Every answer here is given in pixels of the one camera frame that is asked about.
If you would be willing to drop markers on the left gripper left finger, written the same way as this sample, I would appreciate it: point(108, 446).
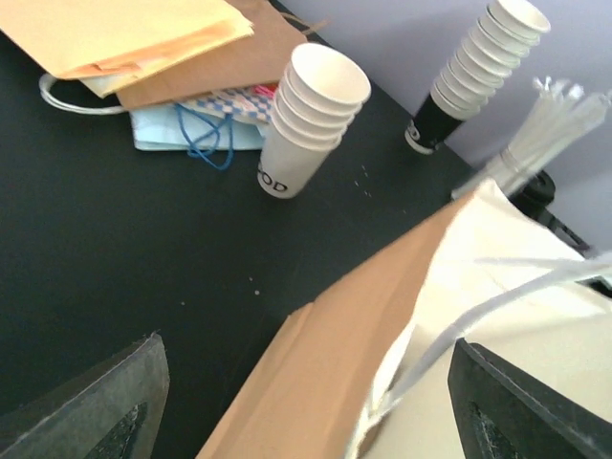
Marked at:
point(113, 410)

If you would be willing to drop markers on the orange paper bag stack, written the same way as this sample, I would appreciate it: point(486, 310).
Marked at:
point(109, 45)

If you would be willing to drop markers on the orange paper bag white handles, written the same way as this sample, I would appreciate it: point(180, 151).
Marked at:
point(369, 356)

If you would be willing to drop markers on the white paper cup stack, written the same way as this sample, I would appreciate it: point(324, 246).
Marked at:
point(318, 97)

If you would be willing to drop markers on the light blue paper bag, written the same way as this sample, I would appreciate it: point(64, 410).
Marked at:
point(176, 128)

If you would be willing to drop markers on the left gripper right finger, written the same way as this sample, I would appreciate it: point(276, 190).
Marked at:
point(503, 412)

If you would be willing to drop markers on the checkered paper bag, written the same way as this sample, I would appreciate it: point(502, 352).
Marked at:
point(252, 105)

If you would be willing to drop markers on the brown kraft paper bag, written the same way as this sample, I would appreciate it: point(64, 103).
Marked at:
point(253, 60)

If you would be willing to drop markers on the tall white cup stack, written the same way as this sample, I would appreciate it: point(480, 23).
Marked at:
point(487, 55)

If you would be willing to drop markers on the black lid stack right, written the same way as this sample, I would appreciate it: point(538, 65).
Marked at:
point(533, 198)

